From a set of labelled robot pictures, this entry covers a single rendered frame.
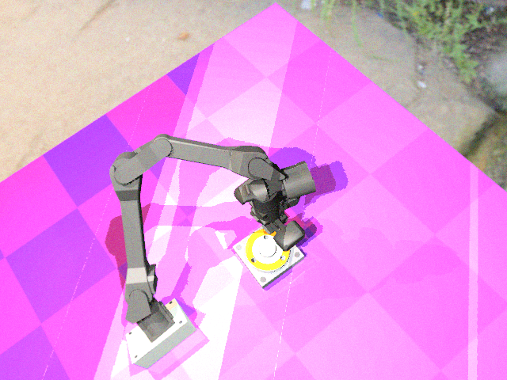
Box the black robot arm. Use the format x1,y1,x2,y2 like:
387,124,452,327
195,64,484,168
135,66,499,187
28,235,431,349
109,134,316,344

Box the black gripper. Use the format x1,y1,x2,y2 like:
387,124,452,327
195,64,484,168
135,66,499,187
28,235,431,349
234,179,305,252

